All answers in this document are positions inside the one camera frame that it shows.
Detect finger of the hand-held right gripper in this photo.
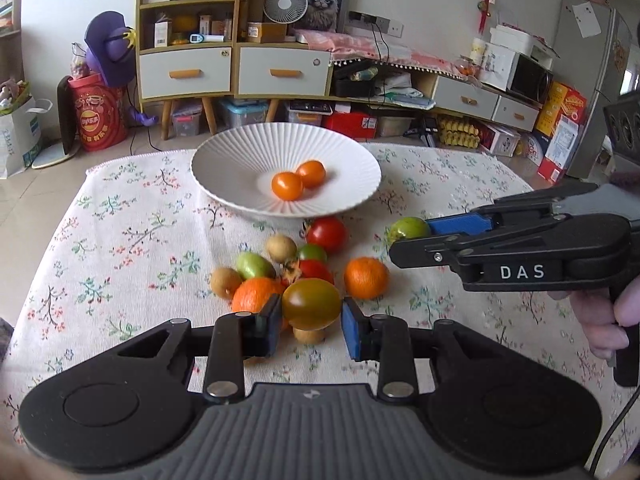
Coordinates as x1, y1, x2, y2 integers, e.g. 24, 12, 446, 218
389, 216, 576, 274
427, 183, 601, 237

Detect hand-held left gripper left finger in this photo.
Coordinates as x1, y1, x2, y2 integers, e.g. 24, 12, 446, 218
120, 294, 284, 406

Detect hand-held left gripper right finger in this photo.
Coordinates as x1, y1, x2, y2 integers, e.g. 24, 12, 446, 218
341, 297, 506, 406

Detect green jujube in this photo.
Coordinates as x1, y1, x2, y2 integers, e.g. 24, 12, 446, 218
235, 252, 277, 282
386, 216, 432, 248

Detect large orange mandarin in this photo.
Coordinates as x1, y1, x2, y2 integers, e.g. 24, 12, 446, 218
231, 277, 288, 333

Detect brown longan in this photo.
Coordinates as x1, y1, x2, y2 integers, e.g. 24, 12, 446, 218
292, 326, 328, 346
265, 234, 298, 264
209, 267, 244, 299

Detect olive yellow tomato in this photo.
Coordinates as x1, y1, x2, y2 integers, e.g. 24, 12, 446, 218
281, 278, 342, 331

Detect small orange mandarin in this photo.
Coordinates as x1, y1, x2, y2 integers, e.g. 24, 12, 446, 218
343, 256, 390, 301

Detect red tomato with stem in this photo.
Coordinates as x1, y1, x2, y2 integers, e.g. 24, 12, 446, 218
301, 216, 349, 256
281, 258, 335, 288

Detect green and red tomato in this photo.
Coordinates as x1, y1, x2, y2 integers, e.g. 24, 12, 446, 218
297, 243, 328, 263

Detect orange cherry tomato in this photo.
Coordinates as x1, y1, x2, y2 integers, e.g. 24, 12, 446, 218
295, 160, 327, 189
271, 171, 305, 202

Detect white ribbed bowl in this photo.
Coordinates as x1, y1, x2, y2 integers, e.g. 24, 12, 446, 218
190, 122, 382, 218

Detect person's right hand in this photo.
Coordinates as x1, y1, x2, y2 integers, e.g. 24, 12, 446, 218
570, 287, 640, 361

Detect yellow egg carton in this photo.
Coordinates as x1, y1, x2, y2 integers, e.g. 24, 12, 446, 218
437, 117, 481, 148

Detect white carton on floor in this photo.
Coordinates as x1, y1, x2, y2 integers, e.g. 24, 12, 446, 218
482, 122, 522, 157

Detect black tripod device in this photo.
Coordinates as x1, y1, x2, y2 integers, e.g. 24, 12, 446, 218
405, 117, 438, 147

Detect grey media cabinet drawer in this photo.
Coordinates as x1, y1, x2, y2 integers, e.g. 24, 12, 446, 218
492, 96, 540, 132
434, 76, 500, 107

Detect orange and red carton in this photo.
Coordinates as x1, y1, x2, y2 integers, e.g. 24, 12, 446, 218
532, 82, 588, 183

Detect long wooden media cabinet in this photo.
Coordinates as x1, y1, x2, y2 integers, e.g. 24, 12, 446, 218
330, 55, 541, 133

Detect red flat box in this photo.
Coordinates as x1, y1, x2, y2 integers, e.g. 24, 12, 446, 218
324, 111, 377, 141

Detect black microwave oven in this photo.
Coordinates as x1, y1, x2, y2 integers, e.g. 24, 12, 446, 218
507, 52, 555, 106

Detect white illustrated carton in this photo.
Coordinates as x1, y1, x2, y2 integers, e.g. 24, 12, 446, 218
477, 42, 521, 92

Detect floral tablecloth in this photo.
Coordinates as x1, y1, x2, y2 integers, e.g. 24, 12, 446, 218
0, 142, 640, 461

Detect black storage case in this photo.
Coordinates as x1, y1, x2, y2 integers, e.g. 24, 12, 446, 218
333, 62, 378, 98

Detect silver refrigerator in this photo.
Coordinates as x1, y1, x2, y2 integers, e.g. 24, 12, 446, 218
552, 0, 633, 181

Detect clear storage box with items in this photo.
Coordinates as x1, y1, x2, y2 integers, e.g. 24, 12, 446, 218
287, 110, 323, 128

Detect white appliance box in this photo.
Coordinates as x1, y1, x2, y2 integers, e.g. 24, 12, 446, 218
490, 25, 561, 61

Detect pink patterned cloth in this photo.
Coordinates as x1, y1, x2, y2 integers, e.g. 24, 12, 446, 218
295, 29, 476, 78

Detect clear storage box blue lid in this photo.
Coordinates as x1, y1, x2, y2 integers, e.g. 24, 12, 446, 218
217, 99, 271, 131

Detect small clear storage box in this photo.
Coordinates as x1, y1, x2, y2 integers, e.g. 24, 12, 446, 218
171, 102, 203, 137

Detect white paper note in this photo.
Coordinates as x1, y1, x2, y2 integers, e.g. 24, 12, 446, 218
570, 2, 603, 38

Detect low wooden drawer cabinet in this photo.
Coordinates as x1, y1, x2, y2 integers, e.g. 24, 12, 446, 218
234, 40, 335, 123

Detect brown cardboard box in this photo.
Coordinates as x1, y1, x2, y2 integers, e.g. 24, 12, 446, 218
246, 21, 287, 43

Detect red printed bucket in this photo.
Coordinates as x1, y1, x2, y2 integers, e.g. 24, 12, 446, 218
67, 72, 128, 152

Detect small white desk fan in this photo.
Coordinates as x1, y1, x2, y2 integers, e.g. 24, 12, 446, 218
263, 0, 308, 24

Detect black panel on white base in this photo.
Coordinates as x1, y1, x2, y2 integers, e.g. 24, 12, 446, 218
32, 76, 83, 169

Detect white paper bag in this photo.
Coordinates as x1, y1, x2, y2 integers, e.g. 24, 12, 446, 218
0, 95, 53, 178

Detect purple plush witch hat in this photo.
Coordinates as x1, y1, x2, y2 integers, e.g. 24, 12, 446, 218
83, 10, 138, 88

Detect tall wooden shelf cabinet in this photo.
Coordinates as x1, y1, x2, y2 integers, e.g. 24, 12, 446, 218
135, 0, 247, 142

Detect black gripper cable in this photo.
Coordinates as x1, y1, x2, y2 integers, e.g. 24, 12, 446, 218
589, 392, 640, 478

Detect wall power strip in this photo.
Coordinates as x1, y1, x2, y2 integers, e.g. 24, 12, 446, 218
348, 10, 391, 31

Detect black floor cable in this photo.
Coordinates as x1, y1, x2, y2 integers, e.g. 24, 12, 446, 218
129, 85, 166, 153

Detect white drawer with orange handle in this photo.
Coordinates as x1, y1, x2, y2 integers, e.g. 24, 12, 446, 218
237, 46, 332, 97
139, 47, 233, 100

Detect wall bookshelf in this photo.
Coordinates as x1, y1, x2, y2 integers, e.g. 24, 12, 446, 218
0, 0, 26, 81

